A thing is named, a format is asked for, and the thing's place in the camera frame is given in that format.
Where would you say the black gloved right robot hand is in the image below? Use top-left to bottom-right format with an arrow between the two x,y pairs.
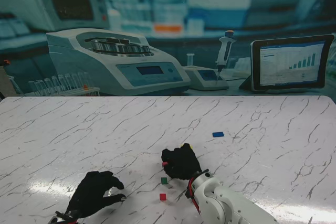
161,143 -> 203,182

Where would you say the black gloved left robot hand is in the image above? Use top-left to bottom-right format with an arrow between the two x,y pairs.
65,170 -> 127,219

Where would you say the printed laboratory scene backdrop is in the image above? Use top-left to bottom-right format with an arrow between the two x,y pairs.
0,0 -> 336,97

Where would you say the red right wrist cable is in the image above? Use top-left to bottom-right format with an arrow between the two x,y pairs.
186,176 -> 202,215

